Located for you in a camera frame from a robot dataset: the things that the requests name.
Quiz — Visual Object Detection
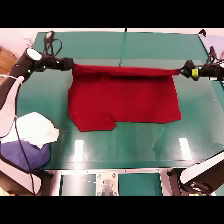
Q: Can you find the red T-shirt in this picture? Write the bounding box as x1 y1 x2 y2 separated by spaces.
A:
67 63 184 133

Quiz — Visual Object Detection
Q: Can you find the silver frame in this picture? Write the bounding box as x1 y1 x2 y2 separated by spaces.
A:
42 166 212 197

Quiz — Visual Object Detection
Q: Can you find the brown cardboard box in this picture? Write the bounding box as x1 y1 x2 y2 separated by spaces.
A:
0 46 18 76

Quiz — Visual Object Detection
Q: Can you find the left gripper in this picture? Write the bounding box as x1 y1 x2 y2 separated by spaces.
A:
57 57 75 72

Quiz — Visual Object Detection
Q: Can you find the white garment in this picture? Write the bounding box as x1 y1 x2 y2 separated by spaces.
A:
1 111 61 150

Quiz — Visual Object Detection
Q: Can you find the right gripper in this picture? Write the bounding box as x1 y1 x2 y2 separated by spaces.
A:
180 59 202 80

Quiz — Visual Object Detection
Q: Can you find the black cable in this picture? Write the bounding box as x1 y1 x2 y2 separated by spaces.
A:
13 114 37 197

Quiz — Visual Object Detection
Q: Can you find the purple garment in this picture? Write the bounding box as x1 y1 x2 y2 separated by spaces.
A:
0 139 52 172

